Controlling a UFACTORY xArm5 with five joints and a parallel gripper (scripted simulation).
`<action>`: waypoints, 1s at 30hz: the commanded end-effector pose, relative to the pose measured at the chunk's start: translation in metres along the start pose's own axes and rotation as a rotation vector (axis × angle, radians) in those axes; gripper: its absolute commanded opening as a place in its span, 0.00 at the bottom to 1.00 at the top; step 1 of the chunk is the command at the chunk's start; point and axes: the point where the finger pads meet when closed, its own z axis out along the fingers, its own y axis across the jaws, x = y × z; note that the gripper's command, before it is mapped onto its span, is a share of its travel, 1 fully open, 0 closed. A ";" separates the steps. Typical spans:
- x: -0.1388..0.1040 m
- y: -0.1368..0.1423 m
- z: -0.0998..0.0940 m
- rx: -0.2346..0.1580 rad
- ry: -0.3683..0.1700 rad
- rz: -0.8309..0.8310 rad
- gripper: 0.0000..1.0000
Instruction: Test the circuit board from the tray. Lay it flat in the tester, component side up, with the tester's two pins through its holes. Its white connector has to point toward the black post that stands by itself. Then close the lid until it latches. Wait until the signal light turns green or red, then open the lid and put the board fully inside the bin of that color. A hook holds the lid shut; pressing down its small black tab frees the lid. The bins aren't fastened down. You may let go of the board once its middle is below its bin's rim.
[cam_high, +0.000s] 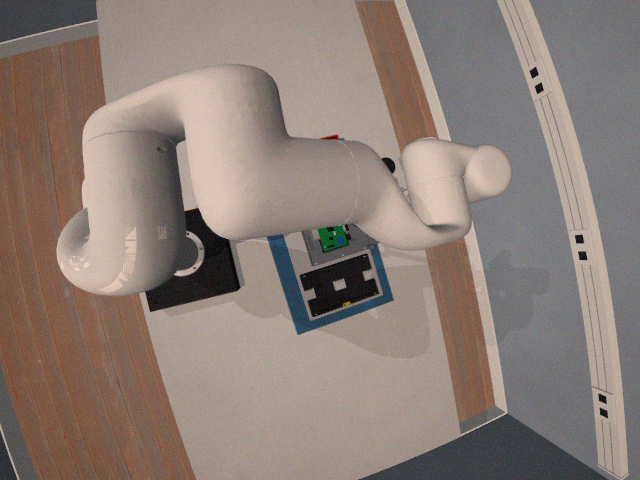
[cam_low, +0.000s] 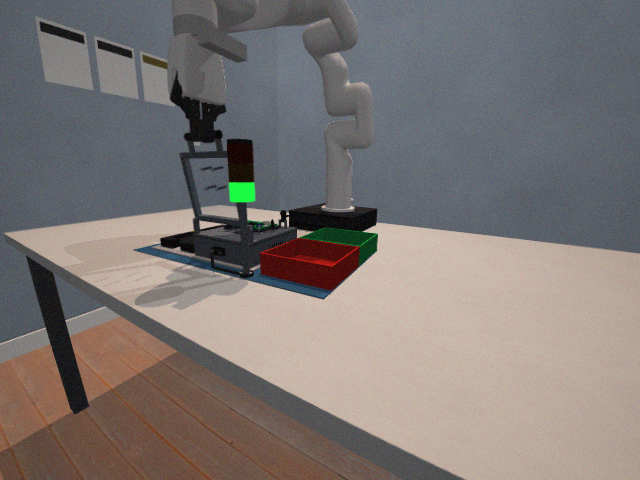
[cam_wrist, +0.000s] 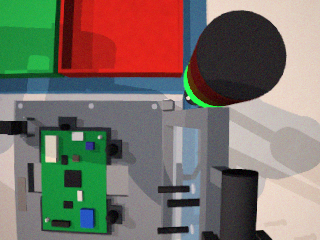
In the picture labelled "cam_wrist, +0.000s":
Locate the red open-top bin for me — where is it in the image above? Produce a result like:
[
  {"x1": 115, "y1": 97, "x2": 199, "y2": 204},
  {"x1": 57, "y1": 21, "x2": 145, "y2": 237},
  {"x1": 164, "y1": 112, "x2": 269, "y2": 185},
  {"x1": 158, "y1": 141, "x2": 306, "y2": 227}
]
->
[{"x1": 58, "y1": 0, "x2": 183, "y2": 78}]

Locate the green circuit board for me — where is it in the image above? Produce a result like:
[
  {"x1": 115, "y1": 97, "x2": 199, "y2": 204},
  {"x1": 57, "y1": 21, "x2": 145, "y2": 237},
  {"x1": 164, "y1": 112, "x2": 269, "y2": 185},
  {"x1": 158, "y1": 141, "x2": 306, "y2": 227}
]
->
[{"x1": 41, "y1": 130, "x2": 107, "y2": 233}]

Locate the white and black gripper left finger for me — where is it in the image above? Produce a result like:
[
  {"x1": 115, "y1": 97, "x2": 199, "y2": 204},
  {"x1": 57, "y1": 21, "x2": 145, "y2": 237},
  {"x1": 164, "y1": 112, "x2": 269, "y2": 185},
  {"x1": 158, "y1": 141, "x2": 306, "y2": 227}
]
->
[{"x1": 201, "y1": 231, "x2": 219, "y2": 240}]

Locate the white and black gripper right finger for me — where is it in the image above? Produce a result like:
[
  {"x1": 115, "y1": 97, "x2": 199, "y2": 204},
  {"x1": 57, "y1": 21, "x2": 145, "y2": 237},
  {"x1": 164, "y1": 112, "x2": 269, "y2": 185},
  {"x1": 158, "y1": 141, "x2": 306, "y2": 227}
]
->
[{"x1": 255, "y1": 230, "x2": 272, "y2": 240}]

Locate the green bin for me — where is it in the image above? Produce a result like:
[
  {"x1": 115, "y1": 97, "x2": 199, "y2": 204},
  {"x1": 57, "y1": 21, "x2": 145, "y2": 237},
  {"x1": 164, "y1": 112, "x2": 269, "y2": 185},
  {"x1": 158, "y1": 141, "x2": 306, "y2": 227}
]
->
[{"x1": 0, "y1": 0, "x2": 65, "y2": 79}]

